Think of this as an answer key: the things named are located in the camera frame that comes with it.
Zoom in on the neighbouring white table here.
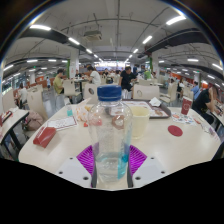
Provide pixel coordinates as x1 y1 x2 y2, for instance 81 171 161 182
0 109 30 148
209 109 224 128

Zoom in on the small teal bottle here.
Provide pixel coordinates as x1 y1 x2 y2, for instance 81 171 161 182
65 103 74 117

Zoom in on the crumpled white napkin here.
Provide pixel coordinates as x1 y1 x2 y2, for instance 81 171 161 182
148 96 163 108

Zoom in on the person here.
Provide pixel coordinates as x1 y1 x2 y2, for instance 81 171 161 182
190 80 201 96
17 83 29 108
192 84 219 125
53 68 66 96
143 68 153 80
84 65 102 86
118 65 138 92

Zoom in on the flat round red coaster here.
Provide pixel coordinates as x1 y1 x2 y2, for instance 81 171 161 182
167 124 184 138

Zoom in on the clear bottle with blue cap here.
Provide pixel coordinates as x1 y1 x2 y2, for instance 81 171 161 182
87 84 134 184

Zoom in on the cream plastic cup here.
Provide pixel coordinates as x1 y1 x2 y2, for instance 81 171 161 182
128 105 152 140

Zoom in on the white printed paper sheet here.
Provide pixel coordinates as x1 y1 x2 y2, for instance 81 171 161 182
46 115 78 132

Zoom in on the group of ceiling lights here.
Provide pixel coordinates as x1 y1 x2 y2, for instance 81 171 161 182
2 14 224 88

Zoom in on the red paper cup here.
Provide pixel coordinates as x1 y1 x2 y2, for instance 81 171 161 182
180 96 194 116

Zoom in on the printed paper tray liner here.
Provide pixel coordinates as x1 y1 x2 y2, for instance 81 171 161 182
123 100 165 118

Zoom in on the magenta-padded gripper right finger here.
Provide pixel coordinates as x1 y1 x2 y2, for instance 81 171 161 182
126 144 167 189

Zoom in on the pink bag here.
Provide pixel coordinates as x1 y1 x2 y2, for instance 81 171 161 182
22 110 44 132

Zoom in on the red tissue pack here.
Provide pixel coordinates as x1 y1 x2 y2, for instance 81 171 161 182
32 126 58 149

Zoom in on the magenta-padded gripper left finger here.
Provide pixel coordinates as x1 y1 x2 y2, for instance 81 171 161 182
55 142 99 190

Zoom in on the group of beige chairs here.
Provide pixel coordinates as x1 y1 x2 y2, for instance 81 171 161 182
1 78 198 121

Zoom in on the ceiling air conditioner unit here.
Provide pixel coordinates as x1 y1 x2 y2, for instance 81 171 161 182
83 30 103 42

